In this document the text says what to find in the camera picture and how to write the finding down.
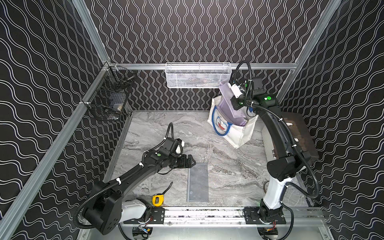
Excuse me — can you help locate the small purple mesh pouch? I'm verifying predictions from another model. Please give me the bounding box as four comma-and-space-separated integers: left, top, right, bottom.
218, 81, 247, 127

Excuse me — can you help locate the white canvas tote bag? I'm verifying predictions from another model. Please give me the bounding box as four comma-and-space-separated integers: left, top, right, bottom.
207, 96, 258, 149

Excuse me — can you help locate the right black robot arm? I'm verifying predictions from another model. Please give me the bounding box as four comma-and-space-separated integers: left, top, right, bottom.
230, 61, 320, 224

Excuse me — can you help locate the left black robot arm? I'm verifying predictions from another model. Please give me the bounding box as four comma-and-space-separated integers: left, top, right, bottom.
73, 123, 196, 235

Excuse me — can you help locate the yellow tape measure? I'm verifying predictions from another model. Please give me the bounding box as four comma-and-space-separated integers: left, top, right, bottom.
152, 182, 173, 207

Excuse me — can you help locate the brown lid storage box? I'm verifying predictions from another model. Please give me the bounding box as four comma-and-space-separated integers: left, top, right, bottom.
262, 112, 319, 166

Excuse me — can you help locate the white wire mesh basket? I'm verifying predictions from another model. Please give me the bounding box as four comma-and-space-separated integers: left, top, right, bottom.
165, 63, 232, 89

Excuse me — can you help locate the black wire basket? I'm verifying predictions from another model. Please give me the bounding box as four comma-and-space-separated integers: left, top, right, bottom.
86, 66, 136, 122

